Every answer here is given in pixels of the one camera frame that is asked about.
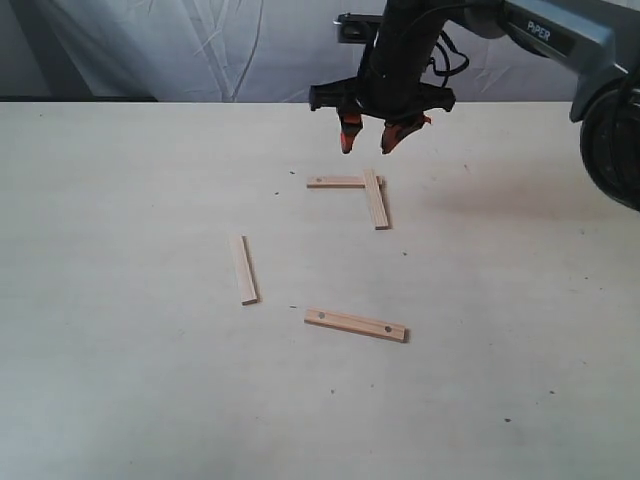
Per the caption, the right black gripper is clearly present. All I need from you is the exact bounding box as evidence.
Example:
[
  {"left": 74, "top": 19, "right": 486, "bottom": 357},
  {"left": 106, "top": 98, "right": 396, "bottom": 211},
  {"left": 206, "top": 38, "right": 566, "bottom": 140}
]
[{"left": 309, "top": 14, "right": 454, "bottom": 154}]

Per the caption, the plain wooden strip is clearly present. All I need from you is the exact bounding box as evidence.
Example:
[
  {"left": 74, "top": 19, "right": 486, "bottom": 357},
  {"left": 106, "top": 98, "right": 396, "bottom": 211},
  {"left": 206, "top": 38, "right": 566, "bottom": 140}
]
[
  {"left": 363, "top": 169, "right": 390, "bottom": 230},
  {"left": 230, "top": 235, "right": 259, "bottom": 306}
]

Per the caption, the wooden strip with holes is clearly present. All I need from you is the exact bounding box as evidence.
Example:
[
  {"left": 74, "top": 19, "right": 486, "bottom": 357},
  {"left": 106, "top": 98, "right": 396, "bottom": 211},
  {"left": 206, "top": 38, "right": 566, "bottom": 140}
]
[
  {"left": 304, "top": 308, "right": 407, "bottom": 343},
  {"left": 306, "top": 176, "right": 366, "bottom": 189}
]

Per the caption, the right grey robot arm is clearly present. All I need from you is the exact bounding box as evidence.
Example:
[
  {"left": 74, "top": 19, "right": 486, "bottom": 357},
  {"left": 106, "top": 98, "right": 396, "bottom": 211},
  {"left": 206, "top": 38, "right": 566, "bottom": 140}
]
[{"left": 309, "top": 0, "right": 639, "bottom": 209}]

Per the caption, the white backdrop cloth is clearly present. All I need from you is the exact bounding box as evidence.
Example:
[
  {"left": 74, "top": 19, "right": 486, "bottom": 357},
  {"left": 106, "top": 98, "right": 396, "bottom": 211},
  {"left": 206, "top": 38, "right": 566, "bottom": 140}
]
[{"left": 1, "top": 1, "right": 577, "bottom": 104}]

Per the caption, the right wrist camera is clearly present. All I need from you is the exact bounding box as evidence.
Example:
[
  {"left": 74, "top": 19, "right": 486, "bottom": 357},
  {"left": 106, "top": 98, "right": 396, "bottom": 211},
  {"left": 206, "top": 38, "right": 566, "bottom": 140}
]
[{"left": 334, "top": 12, "right": 383, "bottom": 44}]

